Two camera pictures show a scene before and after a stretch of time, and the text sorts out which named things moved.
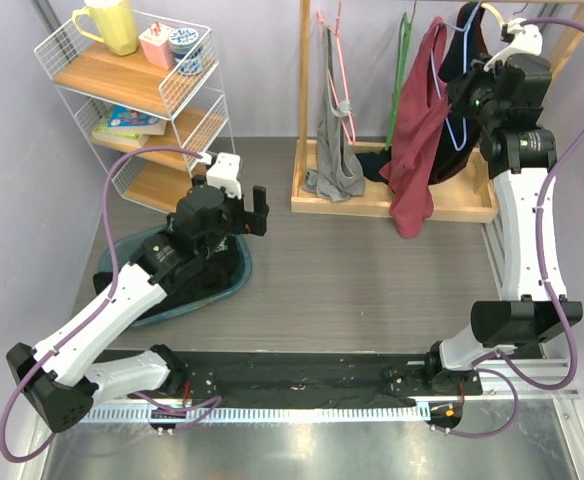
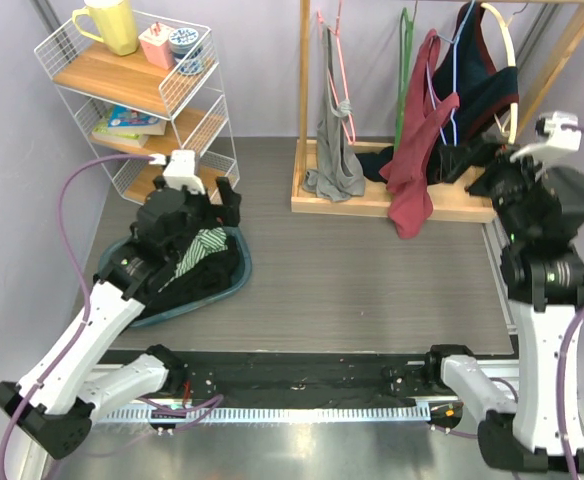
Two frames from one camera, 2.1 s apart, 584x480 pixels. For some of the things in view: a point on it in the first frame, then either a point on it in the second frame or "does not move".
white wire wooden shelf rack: [168, 93] does not move
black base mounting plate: [301, 378] does not move
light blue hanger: [465, 67] to [454, 42]
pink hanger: [337, 34] does not move
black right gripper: [459, 90] to [456, 159]
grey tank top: [338, 173] does not move
